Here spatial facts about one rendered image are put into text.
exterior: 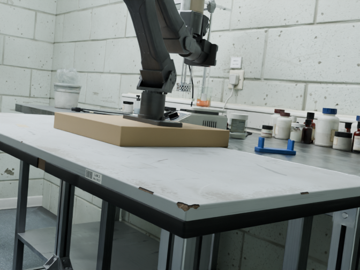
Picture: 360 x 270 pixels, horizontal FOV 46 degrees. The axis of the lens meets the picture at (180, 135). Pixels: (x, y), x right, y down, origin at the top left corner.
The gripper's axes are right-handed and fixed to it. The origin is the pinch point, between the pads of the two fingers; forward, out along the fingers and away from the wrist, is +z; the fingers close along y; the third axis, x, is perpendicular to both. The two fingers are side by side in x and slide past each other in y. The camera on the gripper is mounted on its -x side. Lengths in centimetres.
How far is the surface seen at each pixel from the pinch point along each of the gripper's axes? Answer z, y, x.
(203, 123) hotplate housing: -5.0, -2.2, 20.7
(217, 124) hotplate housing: -1.6, -5.5, 20.3
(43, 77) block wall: 134, 201, 2
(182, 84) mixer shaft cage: 29.3, 23.4, 6.2
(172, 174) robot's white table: -72, -27, 28
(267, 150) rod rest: -23.0, -27.8, 25.0
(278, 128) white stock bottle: 29.6, -17.7, 19.3
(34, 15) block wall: 122, 205, -45
